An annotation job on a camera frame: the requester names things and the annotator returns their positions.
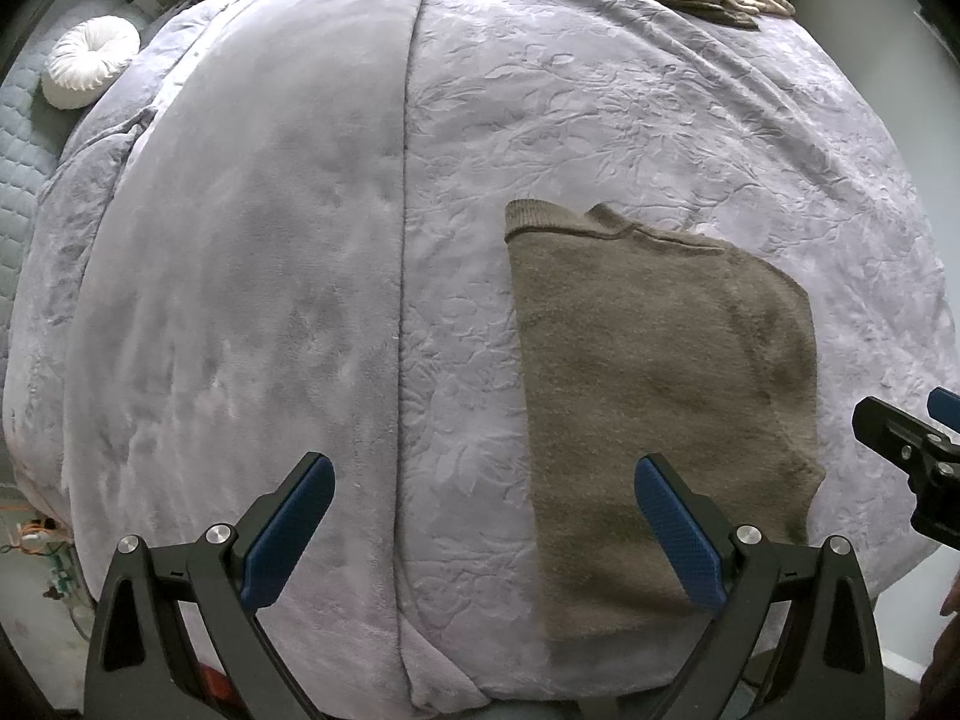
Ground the grey quilted bed sheet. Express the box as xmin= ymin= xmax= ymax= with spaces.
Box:
xmin=0 ymin=0 xmax=143 ymax=331

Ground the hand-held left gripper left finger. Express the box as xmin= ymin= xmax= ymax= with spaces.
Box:
xmin=84 ymin=452 xmax=336 ymax=720

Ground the lavender embossed fleece blanket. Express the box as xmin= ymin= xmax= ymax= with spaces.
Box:
xmin=0 ymin=0 xmax=950 ymax=717

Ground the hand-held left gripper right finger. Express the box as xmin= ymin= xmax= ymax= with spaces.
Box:
xmin=634 ymin=454 xmax=886 ymax=720

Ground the round white pleated pillow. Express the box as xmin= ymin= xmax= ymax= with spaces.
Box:
xmin=41 ymin=16 xmax=142 ymax=110

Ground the red thing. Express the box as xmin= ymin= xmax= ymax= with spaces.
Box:
xmin=199 ymin=660 xmax=241 ymax=713

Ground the brown knit sweater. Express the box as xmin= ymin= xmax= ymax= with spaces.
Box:
xmin=504 ymin=199 xmax=827 ymax=642

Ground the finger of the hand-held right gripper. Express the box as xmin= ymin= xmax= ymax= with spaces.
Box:
xmin=853 ymin=396 xmax=947 ymax=481
xmin=926 ymin=386 xmax=960 ymax=436

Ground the orange cable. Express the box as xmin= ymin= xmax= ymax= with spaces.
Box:
xmin=0 ymin=514 xmax=72 ymax=552

